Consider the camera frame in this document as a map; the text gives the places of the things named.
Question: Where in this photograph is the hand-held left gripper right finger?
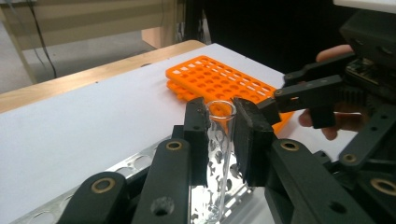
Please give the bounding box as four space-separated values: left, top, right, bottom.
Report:
232 97 277 189

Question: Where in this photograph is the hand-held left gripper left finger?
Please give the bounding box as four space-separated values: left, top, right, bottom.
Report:
182 96 212 189

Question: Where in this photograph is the clear glass test tube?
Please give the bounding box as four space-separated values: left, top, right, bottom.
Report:
205 99 238 224

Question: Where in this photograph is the orange plastic test tube rack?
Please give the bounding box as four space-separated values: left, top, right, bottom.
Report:
165 55 295 134

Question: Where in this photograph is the shiny metal test tube rack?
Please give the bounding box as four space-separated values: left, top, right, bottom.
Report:
8 138 265 224

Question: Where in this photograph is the light wooden box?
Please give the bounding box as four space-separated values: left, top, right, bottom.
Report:
141 26 176 49

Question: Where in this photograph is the beige wooden furniture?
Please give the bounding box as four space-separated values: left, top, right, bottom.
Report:
0 0 180 85

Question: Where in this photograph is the thin black cable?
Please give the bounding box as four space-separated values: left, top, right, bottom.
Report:
27 0 59 79

